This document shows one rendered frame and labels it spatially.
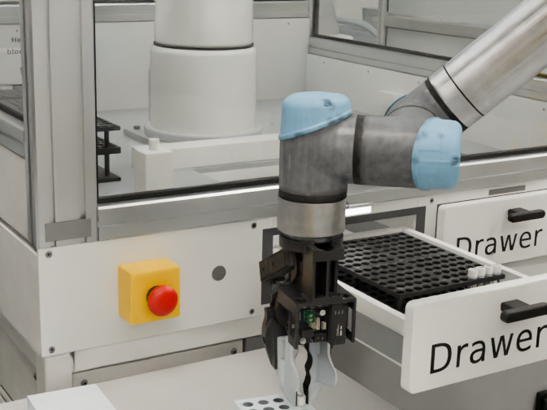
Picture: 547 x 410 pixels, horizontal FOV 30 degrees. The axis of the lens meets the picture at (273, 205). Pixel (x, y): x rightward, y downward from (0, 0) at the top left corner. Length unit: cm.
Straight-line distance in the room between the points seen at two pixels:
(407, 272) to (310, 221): 32
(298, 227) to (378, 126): 14
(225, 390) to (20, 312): 30
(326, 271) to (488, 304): 24
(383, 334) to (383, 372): 41
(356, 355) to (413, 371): 42
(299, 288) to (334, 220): 9
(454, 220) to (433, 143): 57
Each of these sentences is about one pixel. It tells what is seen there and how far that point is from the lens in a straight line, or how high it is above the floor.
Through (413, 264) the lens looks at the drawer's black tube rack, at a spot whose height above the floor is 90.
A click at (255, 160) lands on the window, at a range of 142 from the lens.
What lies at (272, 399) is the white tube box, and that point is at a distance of 123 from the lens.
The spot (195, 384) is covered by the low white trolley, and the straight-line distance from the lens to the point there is 136.
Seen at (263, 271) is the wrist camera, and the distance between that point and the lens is 122.
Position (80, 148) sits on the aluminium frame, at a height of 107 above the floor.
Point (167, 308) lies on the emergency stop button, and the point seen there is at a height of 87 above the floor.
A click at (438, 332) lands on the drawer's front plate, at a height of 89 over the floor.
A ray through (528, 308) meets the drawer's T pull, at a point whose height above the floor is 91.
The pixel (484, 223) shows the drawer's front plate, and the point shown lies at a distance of 166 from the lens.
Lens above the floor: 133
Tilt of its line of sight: 15 degrees down
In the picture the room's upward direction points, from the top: 2 degrees clockwise
